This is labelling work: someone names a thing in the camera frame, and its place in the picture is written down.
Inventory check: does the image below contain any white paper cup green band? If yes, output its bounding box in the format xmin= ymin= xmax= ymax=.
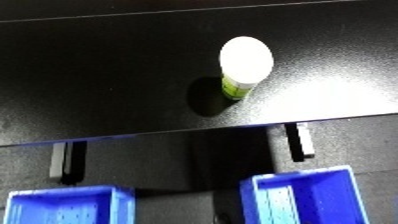
xmin=216 ymin=35 xmax=276 ymax=101

